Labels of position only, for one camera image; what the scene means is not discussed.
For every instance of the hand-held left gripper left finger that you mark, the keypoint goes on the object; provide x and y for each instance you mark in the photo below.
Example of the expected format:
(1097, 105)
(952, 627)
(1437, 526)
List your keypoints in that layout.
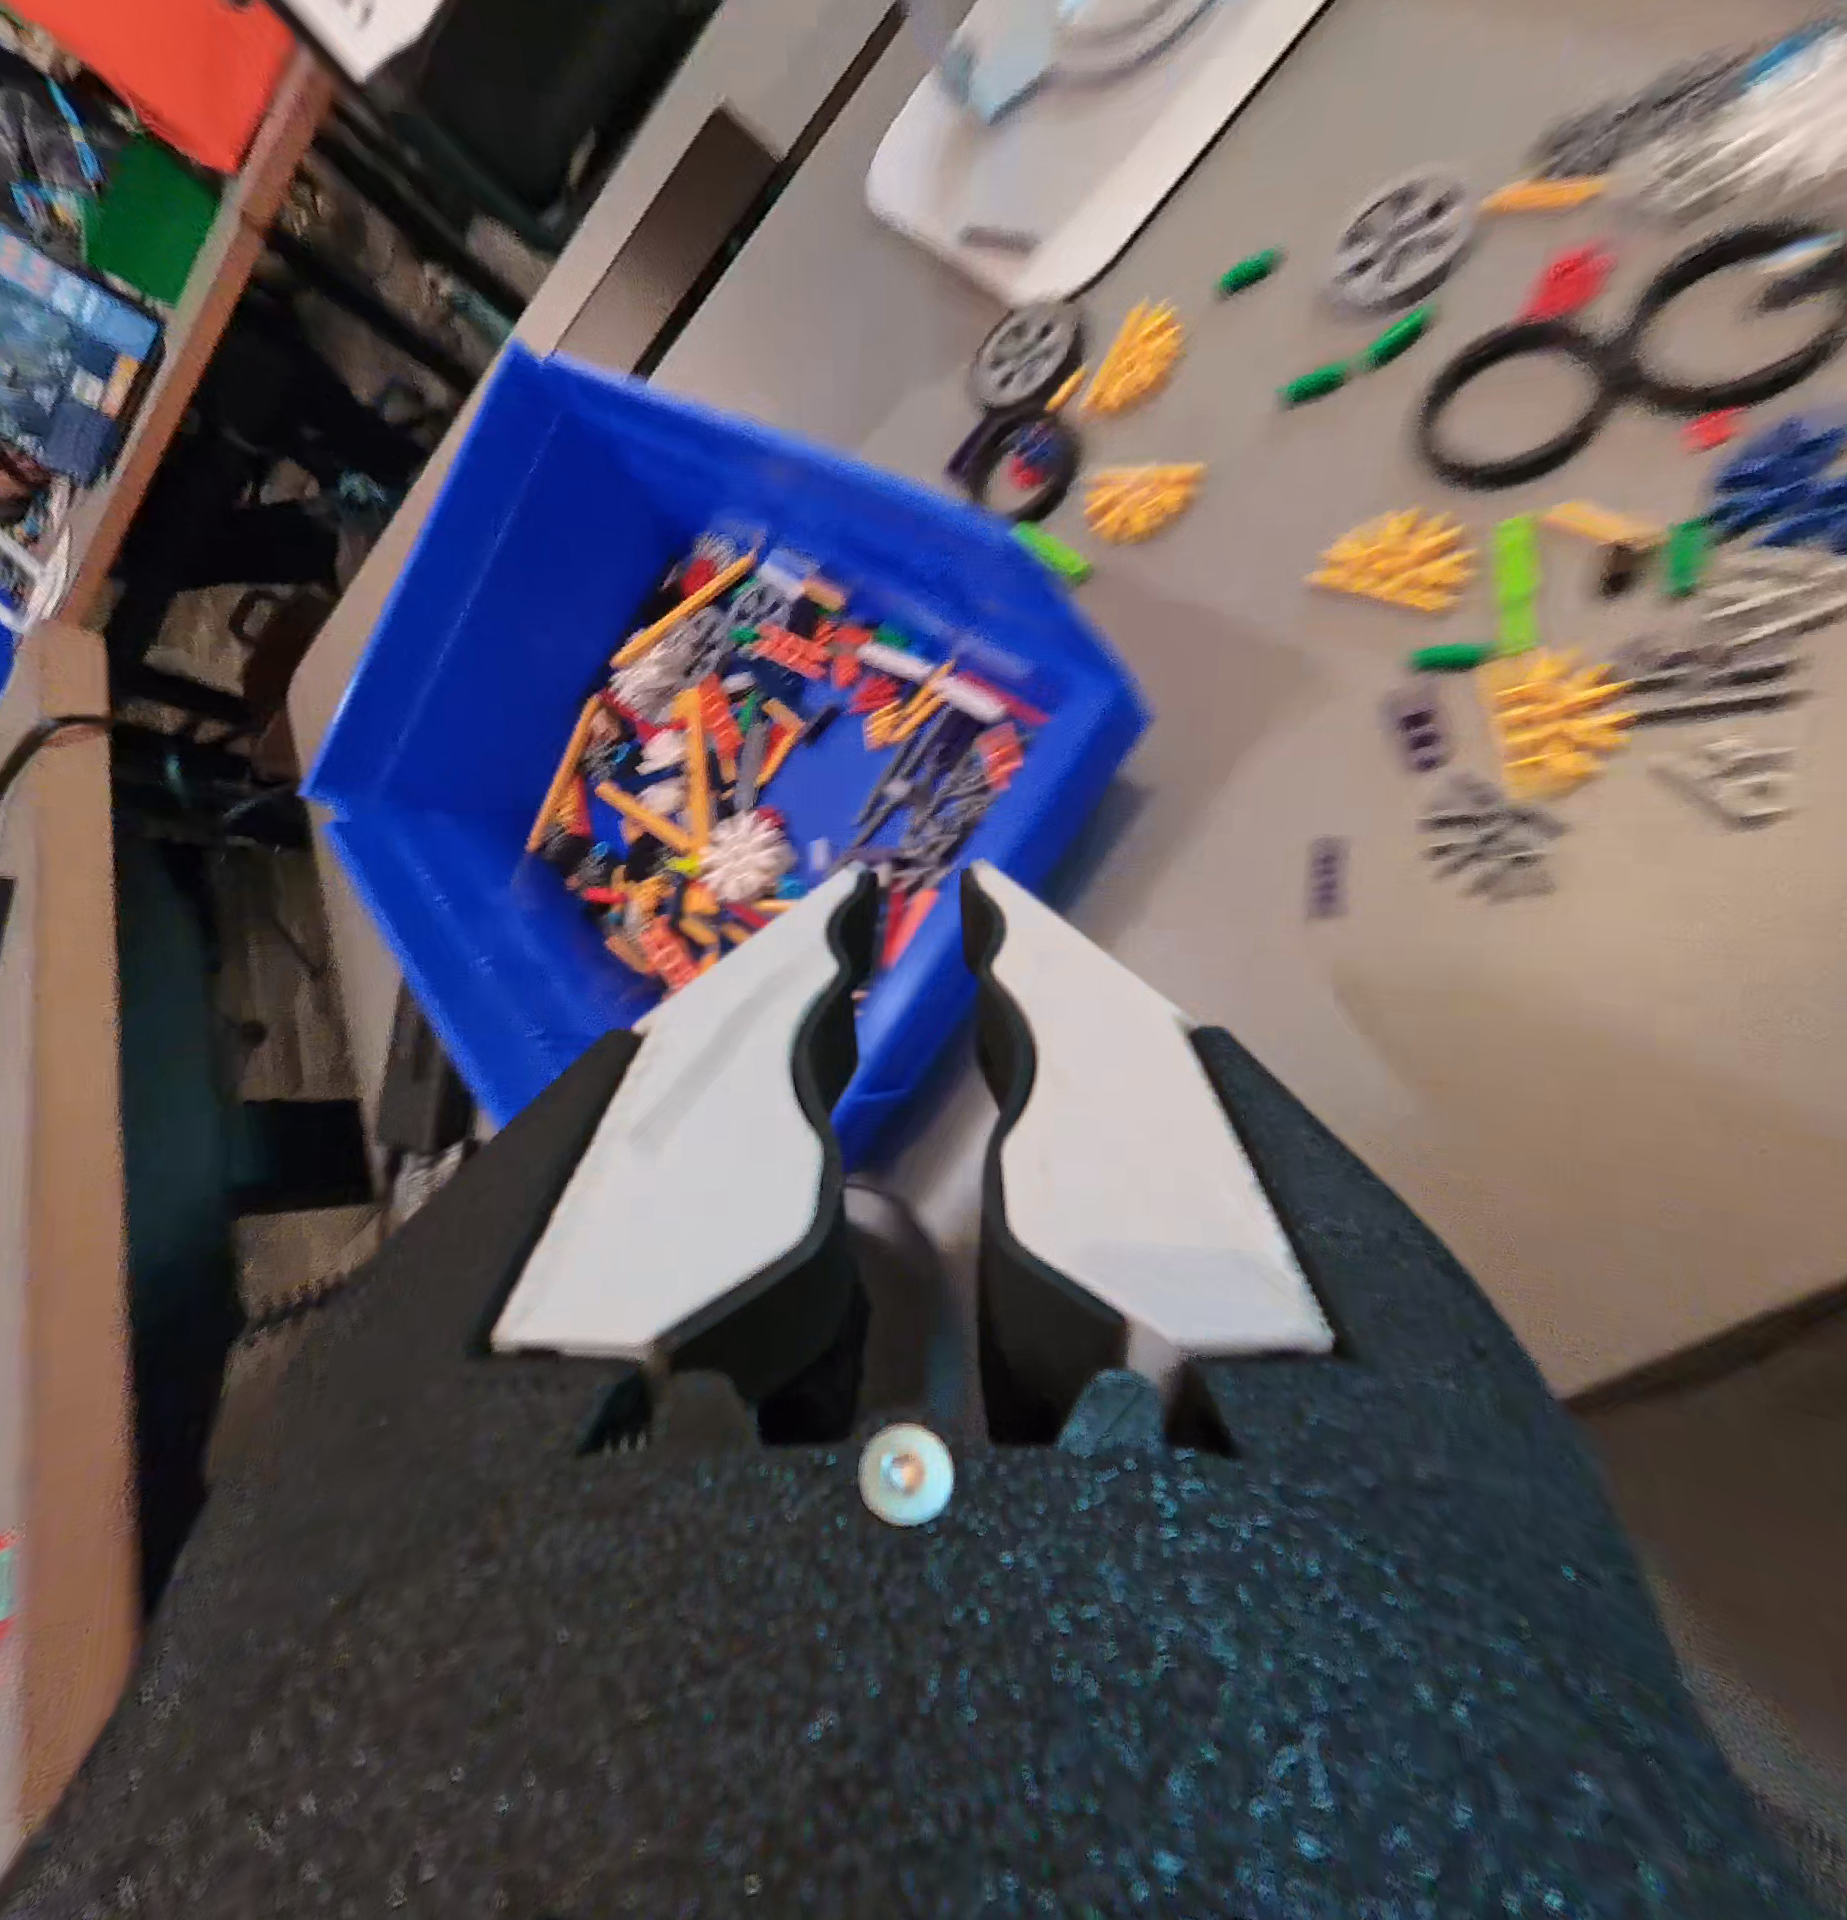
(669, 1171)

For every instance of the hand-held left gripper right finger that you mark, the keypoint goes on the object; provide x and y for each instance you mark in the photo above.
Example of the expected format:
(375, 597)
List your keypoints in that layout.
(1149, 1171)

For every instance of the pile of colourful toy pieces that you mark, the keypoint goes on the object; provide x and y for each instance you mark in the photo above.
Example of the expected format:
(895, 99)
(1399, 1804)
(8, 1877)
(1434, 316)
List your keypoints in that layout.
(773, 750)

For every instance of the blue plastic bin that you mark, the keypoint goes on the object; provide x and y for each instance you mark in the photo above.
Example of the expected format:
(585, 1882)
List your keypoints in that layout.
(459, 675)

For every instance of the purple connector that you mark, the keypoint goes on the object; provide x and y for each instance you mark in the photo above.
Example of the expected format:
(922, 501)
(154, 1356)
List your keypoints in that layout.
(1324, 876)
(1411, 727)

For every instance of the grey stacked connector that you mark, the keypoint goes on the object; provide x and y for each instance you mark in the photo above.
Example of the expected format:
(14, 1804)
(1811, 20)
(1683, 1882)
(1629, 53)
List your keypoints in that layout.
(1494, 840)

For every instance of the short dark green rod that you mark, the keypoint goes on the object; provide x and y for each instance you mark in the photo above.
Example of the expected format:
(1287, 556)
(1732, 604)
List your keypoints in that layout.
(1689, 556)
(1250, 273)
(1449, 655)
(1314, 382)
(1396, 333)

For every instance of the yellow fan connector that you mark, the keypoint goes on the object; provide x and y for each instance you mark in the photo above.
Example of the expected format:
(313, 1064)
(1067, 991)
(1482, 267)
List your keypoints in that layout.
(1553, 715)
(1396, 557)
(1140, 355)

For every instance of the light green rod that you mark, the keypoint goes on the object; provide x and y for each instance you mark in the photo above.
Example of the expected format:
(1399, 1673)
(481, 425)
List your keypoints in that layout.
(1051, 551)
(1515, 580)

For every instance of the yellow connector with clear connector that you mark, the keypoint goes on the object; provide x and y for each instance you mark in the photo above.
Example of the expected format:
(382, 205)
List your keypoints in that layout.
(1149, 498)

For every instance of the light grey connector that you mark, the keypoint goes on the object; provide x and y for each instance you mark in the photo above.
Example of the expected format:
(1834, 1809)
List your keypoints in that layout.
(1726, 780)
(1771, 592)

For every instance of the black tire holding small connectors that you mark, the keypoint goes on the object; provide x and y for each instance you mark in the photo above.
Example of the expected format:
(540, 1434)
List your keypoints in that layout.
(970, 465)

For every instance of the small black clip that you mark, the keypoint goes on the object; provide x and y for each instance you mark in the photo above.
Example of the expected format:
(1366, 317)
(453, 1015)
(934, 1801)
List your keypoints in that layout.
(1621, 571)

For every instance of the short yellow rod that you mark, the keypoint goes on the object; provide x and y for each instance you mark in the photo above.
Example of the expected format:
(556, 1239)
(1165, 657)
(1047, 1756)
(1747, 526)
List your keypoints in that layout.
(1546, 196)
(1602, 520)

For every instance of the black rubber tire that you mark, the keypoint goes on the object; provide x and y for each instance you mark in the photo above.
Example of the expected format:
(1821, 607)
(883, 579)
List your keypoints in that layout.
(1643, 337)
(1440, 421)

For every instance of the grey wheel with black tire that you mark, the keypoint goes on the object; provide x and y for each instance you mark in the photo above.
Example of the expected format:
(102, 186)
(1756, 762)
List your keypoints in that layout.
(1029, 352)

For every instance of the small red clip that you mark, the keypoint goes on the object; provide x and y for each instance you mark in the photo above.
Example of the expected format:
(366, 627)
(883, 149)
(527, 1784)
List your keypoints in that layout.
(1711, 431)

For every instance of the large blue connector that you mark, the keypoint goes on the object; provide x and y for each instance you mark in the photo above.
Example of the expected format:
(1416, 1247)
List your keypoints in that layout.
(1793, 481)

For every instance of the grey wheel hub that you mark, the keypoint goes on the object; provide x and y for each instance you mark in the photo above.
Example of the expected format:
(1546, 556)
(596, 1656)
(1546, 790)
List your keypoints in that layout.
(1404, 241)

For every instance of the white tray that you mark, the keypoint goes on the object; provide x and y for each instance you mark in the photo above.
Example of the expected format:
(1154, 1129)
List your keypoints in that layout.
(1044, 196)

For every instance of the red fan connector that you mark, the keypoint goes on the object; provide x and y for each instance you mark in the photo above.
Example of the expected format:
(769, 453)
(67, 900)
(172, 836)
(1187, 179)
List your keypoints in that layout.
(1568, 280)

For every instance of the blue printed box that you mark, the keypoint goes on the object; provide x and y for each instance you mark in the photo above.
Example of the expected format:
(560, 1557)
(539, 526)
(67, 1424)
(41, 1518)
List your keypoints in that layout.
(54, 346)

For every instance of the green box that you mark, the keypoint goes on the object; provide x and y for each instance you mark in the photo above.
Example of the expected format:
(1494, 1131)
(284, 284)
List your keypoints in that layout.
(151, 217)

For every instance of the small dark grey snowflake connector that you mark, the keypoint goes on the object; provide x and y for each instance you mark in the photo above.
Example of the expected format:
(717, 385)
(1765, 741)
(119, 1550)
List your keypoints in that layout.
(1576, 141)

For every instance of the small grey spacer cylinder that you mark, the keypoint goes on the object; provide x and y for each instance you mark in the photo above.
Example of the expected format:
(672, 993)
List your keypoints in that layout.
(1795, 257)

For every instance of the grey round disc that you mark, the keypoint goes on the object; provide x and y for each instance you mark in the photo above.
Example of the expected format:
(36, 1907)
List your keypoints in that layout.
(1119, 31)

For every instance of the white snowflake connector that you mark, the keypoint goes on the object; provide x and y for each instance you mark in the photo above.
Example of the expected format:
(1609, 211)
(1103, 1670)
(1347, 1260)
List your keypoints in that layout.
(1779, 121)

